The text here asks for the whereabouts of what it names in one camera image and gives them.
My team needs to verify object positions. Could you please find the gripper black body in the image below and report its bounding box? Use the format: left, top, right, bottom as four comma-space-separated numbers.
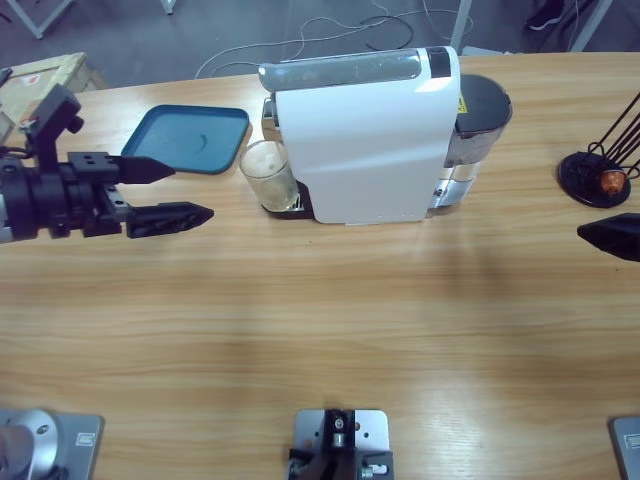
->
4, 151, 136, 244

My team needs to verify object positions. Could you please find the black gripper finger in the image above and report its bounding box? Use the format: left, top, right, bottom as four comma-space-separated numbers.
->
577, 212, 640, 262
126, 201, 215, 239
117, 156, 176, 186

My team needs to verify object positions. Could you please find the clear glass cup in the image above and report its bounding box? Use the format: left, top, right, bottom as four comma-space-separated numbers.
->
239, 139, 301, 214

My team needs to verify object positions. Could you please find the silver coffee machine lever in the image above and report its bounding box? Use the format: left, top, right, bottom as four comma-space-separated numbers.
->
258, 48, 426, 94

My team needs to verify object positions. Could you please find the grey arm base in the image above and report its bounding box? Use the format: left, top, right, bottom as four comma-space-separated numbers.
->
608, 416, 640, 480
0, 408, 105, 480

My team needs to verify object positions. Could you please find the orange coffee capsule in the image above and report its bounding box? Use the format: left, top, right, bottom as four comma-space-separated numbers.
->
599, 169, 629, 196

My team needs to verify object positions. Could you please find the white capsule coffee machine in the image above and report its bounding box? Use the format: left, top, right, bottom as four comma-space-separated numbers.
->
262, 45, 464, 226

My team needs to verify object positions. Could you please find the teal plastic tray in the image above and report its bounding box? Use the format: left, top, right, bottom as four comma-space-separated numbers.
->
120, 104, 251, 176

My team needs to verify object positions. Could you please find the black capsule holder stand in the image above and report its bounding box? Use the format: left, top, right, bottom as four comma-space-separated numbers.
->
557, 89, 640, 209

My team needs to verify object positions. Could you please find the wooden crate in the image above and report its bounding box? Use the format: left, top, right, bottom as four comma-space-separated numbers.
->
0, 52, 106, 151

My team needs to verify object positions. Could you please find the black drip tray silver grill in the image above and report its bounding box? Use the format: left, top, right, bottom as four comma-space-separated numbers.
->
259, 182, 316, 221

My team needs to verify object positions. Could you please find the clear water tank black lid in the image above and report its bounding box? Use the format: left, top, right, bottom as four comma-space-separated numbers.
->
439, 73, 514, 211

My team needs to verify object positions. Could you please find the slanted white metal leg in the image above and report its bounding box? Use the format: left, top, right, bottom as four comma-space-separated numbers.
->
569, 0, 614, 52

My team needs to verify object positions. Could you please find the black shoe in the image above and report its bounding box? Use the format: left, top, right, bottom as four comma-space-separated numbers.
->
527, 0, 566, 31

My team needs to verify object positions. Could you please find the wrist black camera bracket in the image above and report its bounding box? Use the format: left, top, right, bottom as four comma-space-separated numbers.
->
19, 84, 84, 171

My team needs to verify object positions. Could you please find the long white floor cable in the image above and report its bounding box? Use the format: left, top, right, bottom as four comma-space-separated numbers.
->
194, 17, 371, 80

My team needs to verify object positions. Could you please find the white metal table frame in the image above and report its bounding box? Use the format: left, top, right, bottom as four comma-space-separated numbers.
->
0, 0, 76, 40

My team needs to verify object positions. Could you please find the white metal post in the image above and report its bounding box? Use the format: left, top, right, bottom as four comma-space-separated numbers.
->
449, 0, 474, 49

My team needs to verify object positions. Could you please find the thin white looped cable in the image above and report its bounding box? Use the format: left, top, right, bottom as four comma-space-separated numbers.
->
372, 0, 471, 40

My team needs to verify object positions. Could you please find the black floor cable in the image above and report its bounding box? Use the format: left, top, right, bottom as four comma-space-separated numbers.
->
359, 14, 415, 51

